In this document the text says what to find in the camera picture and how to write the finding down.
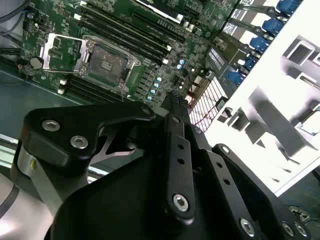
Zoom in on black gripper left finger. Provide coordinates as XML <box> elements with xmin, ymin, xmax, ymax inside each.
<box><xmin>15</xmin><ymin>91</ymin><xmax>197</xmax><ymax>223</ymax></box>

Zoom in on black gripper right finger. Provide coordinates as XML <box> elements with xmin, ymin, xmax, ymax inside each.
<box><xmin>178</xmin><ymin>98</ymin><xmax>313</xmax><ymax>240</ymax></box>

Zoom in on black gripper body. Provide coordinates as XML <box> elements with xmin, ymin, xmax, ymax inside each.
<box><xmin>48</xmin><ymin>120</ymin><xmax>240</xmax><ymax>240</ymax></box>

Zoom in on metal socket cover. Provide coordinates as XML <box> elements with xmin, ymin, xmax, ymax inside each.
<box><xmin>39</xmin><ymin>32</ymin><xmax>92</xmax><ymax>76</ymax></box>

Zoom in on silver CPU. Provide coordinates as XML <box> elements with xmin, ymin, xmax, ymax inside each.
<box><xmin>298</xmin><ymin>113</ymin><xmax>320</xmax><ymax>137</ymax></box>

